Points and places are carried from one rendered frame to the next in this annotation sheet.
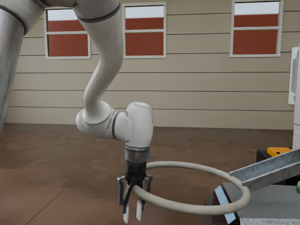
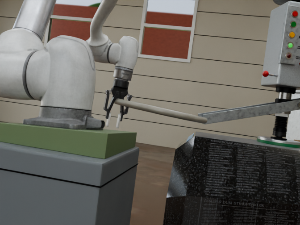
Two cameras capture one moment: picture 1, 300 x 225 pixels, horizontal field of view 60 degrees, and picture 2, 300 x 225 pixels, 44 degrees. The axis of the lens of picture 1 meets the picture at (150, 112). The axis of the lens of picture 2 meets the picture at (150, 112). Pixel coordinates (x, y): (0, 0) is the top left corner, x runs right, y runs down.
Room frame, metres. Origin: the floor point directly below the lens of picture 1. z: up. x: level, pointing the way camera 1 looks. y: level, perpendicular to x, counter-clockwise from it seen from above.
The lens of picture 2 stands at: (-0.86, -0.22, 0.96)
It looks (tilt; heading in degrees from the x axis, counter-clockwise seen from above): 2 degrees down; 4
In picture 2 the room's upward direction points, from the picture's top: 7 degrees clockwise
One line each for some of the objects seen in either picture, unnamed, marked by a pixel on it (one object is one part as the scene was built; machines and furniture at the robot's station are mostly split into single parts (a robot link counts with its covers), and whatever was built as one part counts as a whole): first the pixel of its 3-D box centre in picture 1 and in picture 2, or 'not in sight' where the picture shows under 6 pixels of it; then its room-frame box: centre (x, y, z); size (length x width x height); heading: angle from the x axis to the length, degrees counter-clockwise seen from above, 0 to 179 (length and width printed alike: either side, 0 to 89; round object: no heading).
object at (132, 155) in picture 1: (136, 152); (122, 74); (0.92, 0.05, 1.07); 0.09 x 0.09 x 0.06
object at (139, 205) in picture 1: (139, 210); (118, 121); (0.93, 0.04, 0.84); 0.03 x 0.01 x 0.07; 25
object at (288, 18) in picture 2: not in sight; (290, 35); (1.00, -0.74, 1.37); 0.08 x 0.03 x 0.28; 99
